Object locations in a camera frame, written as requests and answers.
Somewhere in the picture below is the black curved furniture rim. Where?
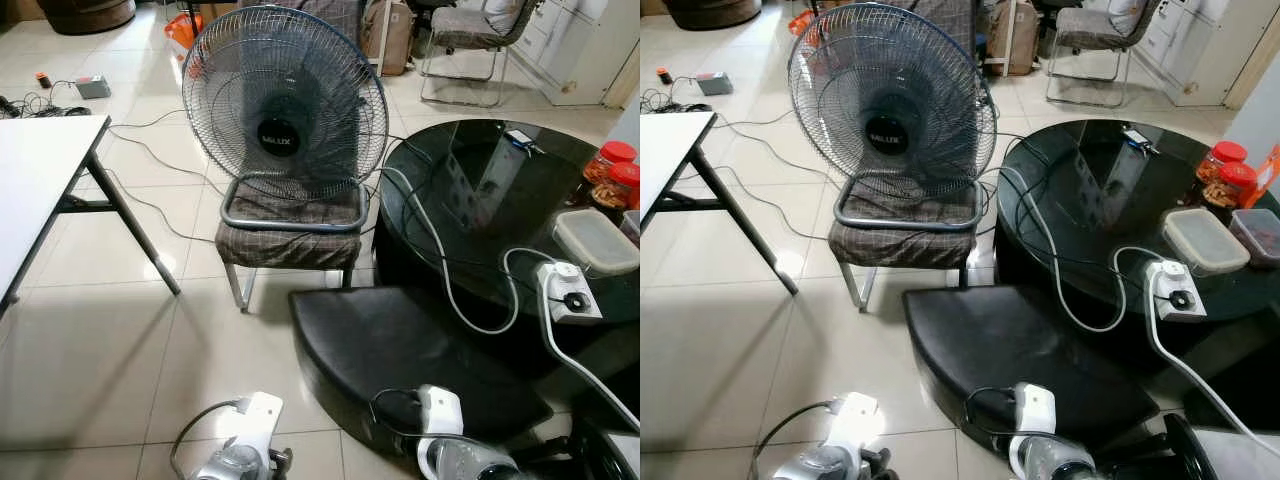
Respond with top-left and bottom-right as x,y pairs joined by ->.
573,417 -> 629,480
1163,413 -> 1219,480

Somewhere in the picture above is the black curved leather stool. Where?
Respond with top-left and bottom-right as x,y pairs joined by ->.
289,286 -> 554,459
903,285 -> 1161,456

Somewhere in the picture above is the plaid cushioned metal chair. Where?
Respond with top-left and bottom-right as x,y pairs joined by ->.
828,0 -> 986,313
215,0 -> 367,314

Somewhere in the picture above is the lidded clear plastic food box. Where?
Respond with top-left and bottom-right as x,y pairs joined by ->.
553,208 -> 641,277
1162,207 -> 1251,276

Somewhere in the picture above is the black round glass table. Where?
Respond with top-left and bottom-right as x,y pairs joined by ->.
995,118 -> 1280,401
373,119 -> 641,421

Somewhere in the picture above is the red lid snack jar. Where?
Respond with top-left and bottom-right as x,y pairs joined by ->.
1203,162 -> 1258,211
598,141 -> 638,181
1197,141 -> 1249,186
592,162 -> 641,211

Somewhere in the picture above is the orange snack packet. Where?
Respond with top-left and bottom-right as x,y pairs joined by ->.
1250,143 -> 1280,209

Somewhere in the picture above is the white table with black legs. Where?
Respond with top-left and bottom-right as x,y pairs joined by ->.
640,110 -> 801,298
0,113 -> 183,321

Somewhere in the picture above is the white drawer cabinet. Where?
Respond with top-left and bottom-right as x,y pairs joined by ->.
1130,0 -> 1280,106
510,0 -> 641,107

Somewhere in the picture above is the brown cardboard box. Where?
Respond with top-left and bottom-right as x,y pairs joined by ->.
985,0 -> 1041,77
360,0 -> 414,77

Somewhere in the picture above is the dark round wooden base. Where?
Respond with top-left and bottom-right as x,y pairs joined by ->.
663,0 -> 763,31
37,0 -> 137,36

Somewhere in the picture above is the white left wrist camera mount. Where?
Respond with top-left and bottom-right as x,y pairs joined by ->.
215,392 -> 284,451
828,392 -> 886,449

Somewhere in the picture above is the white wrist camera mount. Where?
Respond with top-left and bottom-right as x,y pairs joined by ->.
1010,383 -> 1058,439
215,392 -> 284,451
416,385 -> 466,441
828,392 -> 886,449

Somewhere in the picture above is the white power cable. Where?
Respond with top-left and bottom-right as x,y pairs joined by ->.
537,285 -> 641,433
1148,290 -> 1280,461

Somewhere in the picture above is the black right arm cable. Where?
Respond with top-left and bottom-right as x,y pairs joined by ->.
962,385 -> 1021,441
367,387 -> 431,442

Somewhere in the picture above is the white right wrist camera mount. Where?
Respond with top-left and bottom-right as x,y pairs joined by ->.
1010,383 -> 1058,439
416,385 -> 466,441

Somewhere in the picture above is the grey fan cable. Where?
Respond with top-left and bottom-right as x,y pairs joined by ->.
378,165 -> 546,336
995,165 -> 1156,334

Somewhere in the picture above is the black wire mesh fan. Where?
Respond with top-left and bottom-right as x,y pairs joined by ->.
788,3 -> 999,233
181,5 -> 390,233

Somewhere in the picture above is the black tangled cable bundle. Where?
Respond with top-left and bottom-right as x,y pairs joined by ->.
0,92 -> 91,119
640,88 -> 711,113

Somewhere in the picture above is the metal frame lounge chair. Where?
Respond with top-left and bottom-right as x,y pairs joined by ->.
418,0 -> 541,109
1043,0 -> 1166,109

